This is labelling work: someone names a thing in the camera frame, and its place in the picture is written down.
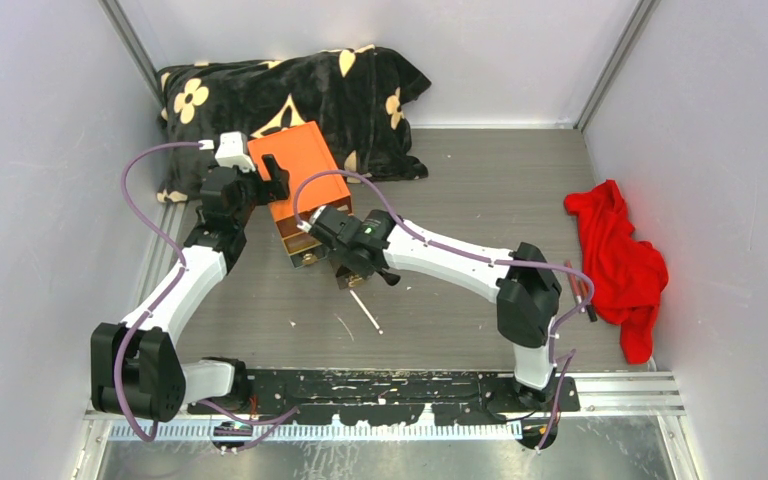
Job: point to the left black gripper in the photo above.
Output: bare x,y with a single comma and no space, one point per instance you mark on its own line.
274,189

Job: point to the red cloth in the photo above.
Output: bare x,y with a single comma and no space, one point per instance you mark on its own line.
629,275

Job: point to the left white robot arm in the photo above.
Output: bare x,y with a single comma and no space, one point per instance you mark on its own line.
135,369

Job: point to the white silver pencil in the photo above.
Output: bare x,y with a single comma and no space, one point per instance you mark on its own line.
368,314

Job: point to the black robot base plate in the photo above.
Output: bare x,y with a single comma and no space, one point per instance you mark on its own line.
396,397

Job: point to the black floral plush blanket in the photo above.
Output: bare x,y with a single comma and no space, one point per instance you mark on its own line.
356,97

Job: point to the black thin makeup brush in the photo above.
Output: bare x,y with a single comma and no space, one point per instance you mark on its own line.
391,279

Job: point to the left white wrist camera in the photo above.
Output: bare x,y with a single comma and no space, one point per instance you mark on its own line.
232,151

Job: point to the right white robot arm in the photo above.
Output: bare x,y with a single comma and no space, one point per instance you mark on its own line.
525,295

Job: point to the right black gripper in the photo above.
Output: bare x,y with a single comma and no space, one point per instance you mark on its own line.
339,255

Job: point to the small drawer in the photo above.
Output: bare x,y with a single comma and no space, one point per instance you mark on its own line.
346,278
308,257

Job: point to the orange drawer organizer box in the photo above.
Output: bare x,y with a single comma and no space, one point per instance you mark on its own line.
303,152

